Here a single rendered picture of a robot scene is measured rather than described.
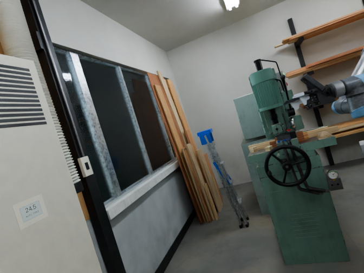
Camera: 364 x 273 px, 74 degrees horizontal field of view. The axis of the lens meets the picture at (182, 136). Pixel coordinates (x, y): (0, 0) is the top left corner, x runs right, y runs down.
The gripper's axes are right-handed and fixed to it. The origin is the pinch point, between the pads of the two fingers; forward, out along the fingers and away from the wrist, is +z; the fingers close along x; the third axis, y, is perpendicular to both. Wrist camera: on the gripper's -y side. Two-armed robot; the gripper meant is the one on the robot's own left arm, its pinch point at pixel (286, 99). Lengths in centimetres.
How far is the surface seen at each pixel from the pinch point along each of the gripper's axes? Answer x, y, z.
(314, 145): 61, 29, -26
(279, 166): 68, 38, -1
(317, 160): 62, 40, -25
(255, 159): 71, 28, 14
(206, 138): 148, -4, 48
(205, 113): 313, -60, 44
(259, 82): 66, -28, -6
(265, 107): 70, -8, -5
